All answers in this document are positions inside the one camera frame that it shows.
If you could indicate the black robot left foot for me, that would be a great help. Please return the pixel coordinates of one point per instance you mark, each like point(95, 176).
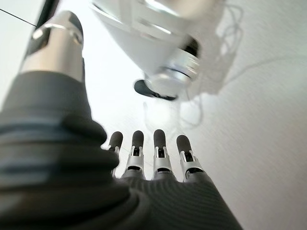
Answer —
point(146, 89)

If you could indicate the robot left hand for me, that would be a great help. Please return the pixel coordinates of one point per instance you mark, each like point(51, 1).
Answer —
point(60, 155)

